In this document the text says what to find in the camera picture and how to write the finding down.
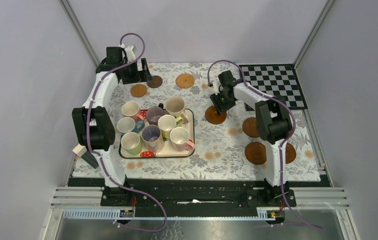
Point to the large cream cup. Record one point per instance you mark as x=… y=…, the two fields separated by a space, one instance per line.
x=176 y=107

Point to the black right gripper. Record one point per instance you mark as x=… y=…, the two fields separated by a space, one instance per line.
x=219 y=107

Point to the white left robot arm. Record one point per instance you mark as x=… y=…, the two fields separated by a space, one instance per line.
x=93 y=125

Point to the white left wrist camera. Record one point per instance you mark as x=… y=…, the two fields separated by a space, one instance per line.
x=129 y=52

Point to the white cup green body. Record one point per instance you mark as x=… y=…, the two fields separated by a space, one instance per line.
x=131 y=143

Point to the dark walnut coaster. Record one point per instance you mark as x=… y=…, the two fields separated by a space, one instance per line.
x=155 y=81

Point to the floral tablecloth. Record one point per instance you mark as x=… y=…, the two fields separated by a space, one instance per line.
x=219 y=152

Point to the white cup pink front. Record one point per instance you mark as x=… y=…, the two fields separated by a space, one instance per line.
x=180 y=140

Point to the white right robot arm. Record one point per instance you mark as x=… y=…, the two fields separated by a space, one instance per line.
x=274 y=122

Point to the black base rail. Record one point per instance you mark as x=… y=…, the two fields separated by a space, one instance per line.
x=197 y=198

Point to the purple cup dark handle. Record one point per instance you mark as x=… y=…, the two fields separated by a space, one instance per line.
x=153 y=114

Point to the brown ridged wooden coaster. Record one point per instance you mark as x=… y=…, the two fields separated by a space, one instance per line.
x=255 y=152

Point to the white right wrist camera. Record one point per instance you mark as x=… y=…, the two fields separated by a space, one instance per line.
x=216 y=85

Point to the light bamboo coaster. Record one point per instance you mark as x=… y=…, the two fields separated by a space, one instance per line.
x=138 y=90

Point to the cream tray with black rim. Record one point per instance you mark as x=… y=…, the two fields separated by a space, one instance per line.
x=168 y=151

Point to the woven rattan coaster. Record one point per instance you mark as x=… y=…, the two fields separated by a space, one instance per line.
x=185 y=80

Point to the white cup blue handle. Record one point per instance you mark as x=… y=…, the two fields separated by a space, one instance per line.
x=128 y=125

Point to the white cup pink handle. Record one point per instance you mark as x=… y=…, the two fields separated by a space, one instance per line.
x=132 y=110

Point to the wooden block pieces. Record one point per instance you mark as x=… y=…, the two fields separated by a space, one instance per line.
x=82 y=152

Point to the lilac cup centre front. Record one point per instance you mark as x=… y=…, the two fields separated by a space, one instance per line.
x=152 y=138

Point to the white cup yellow handle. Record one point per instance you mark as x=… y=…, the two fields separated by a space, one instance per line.
x=167 y=122

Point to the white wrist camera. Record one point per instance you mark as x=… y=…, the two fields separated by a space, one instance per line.
x=216 y=85
x=129 y=52

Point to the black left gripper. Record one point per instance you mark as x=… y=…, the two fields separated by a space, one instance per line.
x=139 y=76

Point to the black white chessboard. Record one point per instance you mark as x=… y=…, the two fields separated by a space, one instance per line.
x=276 y=79

